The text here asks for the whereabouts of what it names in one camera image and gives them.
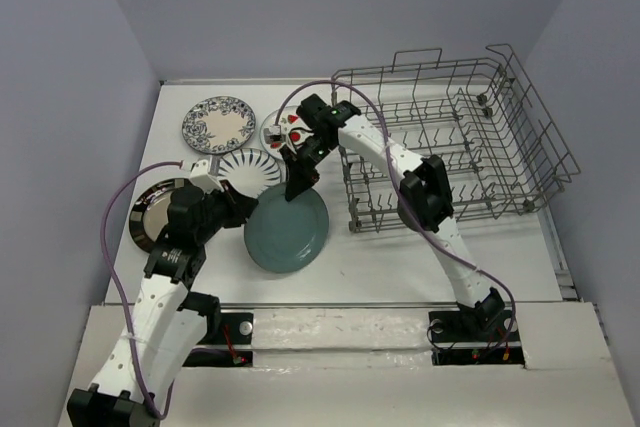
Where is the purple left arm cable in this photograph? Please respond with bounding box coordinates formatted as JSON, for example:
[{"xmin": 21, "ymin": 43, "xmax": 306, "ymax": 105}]
[{"xmin": 101, "ymin": 160, "xmax": 196, "ymax": 421}]

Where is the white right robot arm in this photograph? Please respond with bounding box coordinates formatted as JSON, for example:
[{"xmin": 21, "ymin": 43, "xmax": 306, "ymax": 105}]
[{"xmin": 280, "ymin": 95, "xmax": 505, "ymax": 339}]

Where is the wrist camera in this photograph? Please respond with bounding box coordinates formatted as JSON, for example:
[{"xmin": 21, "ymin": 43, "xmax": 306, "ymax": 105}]
[
  {"xmin": 262, "ymin": 124, "xmax": 283, "ymax": 145},
  {"xmin": 189, "ymin": 158, "xmax": 223, "ymax": 194}
]

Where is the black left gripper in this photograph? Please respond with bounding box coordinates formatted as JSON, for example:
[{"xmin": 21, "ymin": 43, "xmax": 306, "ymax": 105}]
[{"xmin": 196, "ymin": 179, "xmax": 260, "ymax": 244}]

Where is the teal ceramic plate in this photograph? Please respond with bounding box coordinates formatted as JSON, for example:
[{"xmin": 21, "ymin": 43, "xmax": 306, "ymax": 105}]
[{"xmin": 244, "ymin": 183, "xmax": 330, "ymax": 274}]

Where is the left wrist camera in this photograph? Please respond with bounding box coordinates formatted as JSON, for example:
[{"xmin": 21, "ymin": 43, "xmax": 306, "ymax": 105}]
[{"xmin": 189, "ymin": 158, "xmax": 223, "ymax": 194}]

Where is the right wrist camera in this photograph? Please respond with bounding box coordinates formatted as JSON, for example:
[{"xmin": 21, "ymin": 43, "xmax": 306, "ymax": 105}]
[{"xmin": 262, "ymin": 124, "xmax": 283, "ymax": 145}]

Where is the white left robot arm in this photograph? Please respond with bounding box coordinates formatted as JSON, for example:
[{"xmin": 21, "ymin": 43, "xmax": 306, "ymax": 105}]
[{"xmin": 67, "ymin": 181, "xmax": 259, "ymax": 426}]

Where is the blue striped white plate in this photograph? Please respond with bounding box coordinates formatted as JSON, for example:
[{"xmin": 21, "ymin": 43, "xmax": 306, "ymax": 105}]
[{"xmin": 218, "ymin": 148, "xmax": 282, "ymax": 197}]

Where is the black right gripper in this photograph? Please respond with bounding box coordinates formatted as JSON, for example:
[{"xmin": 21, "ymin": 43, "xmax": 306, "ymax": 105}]
[{"xmin": 279, "ymin": 134, "xmax": 336, "ymax": 201}]

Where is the dark striped rim plate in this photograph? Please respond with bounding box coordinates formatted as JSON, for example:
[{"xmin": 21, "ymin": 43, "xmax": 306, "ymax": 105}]
[{"xmin": 128, "ymin": 178, "xmax": 190, "ymax": 253}]

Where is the grey wire dish rack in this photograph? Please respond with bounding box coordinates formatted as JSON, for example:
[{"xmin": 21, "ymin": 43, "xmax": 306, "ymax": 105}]
[{"xmin": 332, "ymin": 43, "xmax": 581, "ymax": 221}]

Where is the blue floral plate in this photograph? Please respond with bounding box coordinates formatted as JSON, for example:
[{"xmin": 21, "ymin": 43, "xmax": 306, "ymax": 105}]
[{"xmin": 181, "ymin": 96, "xmax": 256, "ymax": 156}]

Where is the watermelon pattern plate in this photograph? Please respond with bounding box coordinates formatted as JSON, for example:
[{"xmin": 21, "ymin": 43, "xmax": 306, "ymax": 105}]
[{"xmin": 259, "ymin": 106, "xmax": 312, "ymax": 161}]

